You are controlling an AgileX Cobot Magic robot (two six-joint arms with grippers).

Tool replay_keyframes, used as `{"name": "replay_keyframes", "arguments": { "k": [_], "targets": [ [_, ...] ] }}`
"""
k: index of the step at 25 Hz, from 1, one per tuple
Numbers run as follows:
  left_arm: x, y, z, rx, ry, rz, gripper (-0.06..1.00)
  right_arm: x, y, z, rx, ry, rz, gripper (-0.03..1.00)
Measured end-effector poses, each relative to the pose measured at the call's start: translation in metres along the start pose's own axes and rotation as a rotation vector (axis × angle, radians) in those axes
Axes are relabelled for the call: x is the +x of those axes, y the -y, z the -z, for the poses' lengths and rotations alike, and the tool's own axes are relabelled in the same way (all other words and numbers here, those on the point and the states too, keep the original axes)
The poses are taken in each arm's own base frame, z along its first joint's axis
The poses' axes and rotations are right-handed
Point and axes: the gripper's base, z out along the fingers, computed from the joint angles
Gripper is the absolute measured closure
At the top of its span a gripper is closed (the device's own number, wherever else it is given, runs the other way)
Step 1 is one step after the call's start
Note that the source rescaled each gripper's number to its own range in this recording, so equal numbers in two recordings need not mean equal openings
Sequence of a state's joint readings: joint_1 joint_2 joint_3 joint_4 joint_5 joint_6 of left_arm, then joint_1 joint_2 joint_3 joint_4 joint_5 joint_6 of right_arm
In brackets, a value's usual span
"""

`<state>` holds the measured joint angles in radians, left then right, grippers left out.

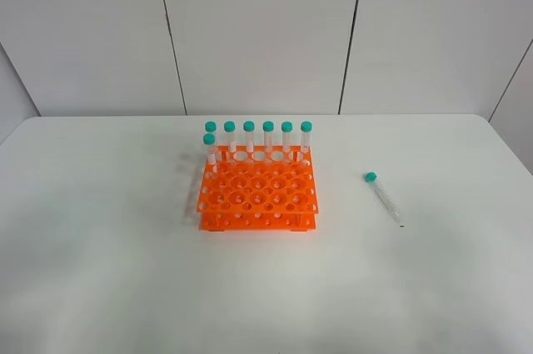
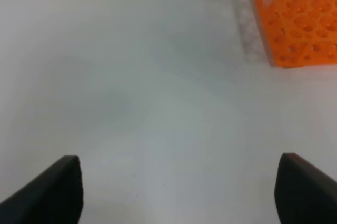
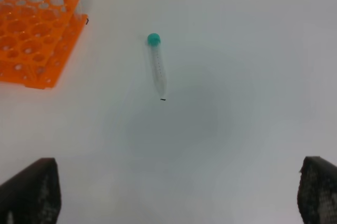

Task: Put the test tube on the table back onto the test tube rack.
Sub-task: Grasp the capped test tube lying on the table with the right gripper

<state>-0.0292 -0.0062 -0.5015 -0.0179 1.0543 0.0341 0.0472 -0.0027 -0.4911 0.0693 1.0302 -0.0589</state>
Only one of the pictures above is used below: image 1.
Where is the teal capped test tube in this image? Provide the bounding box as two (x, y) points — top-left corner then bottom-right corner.
(363, 172), (404, 227)

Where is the orange test tube rack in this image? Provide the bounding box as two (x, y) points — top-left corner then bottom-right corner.
(197, 145), (319, 232)

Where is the back row tube far right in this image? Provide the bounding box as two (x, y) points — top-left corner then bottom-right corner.
(300, 121), (312, 153)

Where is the second row tube left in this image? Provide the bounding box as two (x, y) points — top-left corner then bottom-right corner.
(202, 132), (217, 165)

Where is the back row tube far left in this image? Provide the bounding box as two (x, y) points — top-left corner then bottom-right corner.
(205, 121), (217, 136)

